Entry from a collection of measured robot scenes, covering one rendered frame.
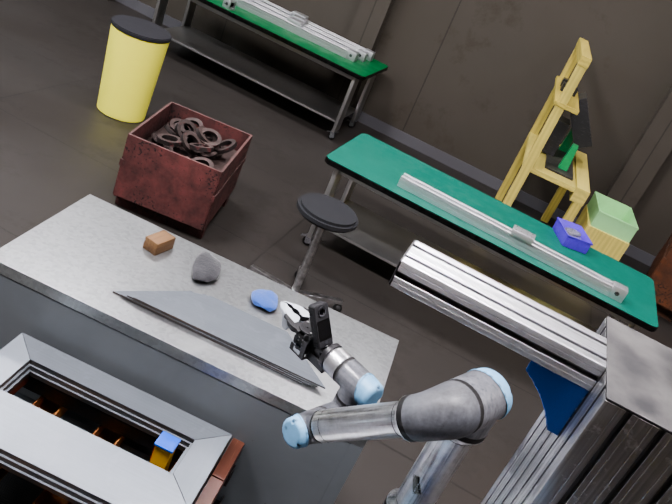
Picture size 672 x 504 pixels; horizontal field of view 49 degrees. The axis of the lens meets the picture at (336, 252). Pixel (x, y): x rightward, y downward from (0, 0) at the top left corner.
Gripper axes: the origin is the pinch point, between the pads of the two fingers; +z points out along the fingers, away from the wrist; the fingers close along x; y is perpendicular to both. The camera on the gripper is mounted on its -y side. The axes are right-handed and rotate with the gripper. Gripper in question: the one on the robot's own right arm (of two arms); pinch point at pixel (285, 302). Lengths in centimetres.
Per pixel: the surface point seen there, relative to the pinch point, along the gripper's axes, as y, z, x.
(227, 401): 52, 13, 2
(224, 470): 63, -1, -7
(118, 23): 95, 402, 181
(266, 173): 183, 296, 270
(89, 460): 54, 15, -42
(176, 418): 58, 20, -11
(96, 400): 58, 37, -28
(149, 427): 60, 22, -19
